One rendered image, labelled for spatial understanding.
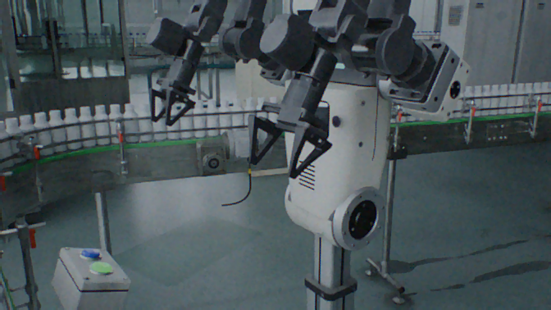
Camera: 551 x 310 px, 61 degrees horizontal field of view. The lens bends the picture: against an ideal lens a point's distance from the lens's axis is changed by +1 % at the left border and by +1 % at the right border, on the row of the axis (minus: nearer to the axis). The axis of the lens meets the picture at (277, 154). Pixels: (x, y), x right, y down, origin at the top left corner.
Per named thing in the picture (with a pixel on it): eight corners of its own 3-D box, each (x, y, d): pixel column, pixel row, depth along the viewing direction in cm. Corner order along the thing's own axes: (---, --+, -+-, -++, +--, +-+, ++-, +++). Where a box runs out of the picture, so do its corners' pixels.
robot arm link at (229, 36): (273, 38, 117) (261, 38, 122) (243, 17, 111) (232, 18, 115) (259, 71, 117) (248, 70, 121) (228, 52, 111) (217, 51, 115)
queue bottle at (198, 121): (191, 136, 213) (189, 101, 208) (198, 134, 218) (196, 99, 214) (202, 138, 211) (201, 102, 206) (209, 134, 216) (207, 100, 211)
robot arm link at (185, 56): (211, 45, 108) (199, 45, 112) (186, 30, 104) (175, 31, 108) (199, 72, 108) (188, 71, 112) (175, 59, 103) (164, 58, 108)
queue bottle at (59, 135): (61, 148, 193) (56, 109, 188) (71, 150, 190) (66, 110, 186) (48, 152, 188) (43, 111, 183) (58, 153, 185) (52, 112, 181)
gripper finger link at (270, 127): (256, 163, 69) (280, 107, 70) (229, 153, 75) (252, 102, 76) (284, 178, 74) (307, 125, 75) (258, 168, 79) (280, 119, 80)
